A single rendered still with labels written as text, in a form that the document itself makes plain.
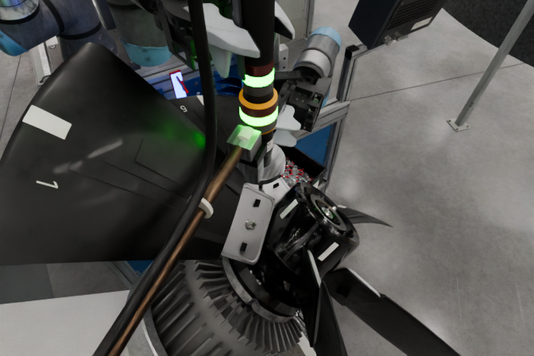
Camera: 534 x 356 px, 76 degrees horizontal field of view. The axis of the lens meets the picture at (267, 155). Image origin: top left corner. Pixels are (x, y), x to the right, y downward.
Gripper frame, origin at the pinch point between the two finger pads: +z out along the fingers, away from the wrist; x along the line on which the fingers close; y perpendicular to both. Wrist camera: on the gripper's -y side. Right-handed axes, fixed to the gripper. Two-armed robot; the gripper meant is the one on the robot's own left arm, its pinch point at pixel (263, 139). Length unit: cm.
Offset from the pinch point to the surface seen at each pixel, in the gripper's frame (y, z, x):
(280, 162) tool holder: 5.9, 10.7, -10.3
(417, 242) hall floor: 72, -59, 111
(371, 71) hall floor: 24, -191, 118
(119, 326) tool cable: 1.4, 36.1, -19.7
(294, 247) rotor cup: 11.5, 19.9, -7.3
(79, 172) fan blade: -7.8, 27.6, -22.2
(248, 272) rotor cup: 7.2, 24.0, -4.0
